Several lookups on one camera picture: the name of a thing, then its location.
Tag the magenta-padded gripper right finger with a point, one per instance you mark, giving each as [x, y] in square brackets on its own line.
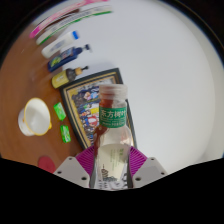
[150, 171]

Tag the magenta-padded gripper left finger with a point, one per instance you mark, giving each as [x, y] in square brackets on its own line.
[71, 171]

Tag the clear green-labelled drink bottle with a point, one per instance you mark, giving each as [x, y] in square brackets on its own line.
[112, 140]

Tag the flat round red coaster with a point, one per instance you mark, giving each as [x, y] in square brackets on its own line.
[46, 164]

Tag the framed group picture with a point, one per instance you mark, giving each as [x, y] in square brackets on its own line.
[81, 106]

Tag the white yellow-rimmed mug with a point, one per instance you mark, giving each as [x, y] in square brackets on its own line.
[35, 116]

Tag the dark amber pump bottle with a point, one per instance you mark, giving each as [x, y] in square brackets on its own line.
[63, 78]

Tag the dark blue pump bottle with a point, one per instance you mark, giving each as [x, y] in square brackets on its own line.
[63, 58]

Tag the white blue-capped bottle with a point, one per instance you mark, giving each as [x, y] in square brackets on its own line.
[56, 45]

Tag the green and white long box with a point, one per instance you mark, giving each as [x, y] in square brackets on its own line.
[70, 23]

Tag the pink and white long box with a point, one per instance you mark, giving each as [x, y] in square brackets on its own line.
[56, 16]

